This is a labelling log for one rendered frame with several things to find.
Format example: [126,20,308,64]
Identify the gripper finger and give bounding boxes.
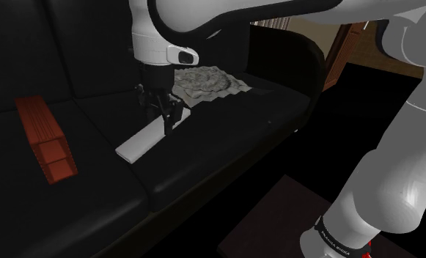
[135,84,156,116]
[154,91,185,136]

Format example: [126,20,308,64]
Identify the white flat bar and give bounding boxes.
[114,106,192,165]

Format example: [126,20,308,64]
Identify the crumpled grey cloth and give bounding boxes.
[169,65,253,108]

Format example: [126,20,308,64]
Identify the black sofa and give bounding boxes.
[0,0,327,258]

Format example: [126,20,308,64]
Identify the red ribbed box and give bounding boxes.
[15,95,79,186]

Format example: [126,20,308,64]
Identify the dark robot stand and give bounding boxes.
[216,174,378,258]

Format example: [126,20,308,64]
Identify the brown wooden door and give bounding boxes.
[321,21,370,92]

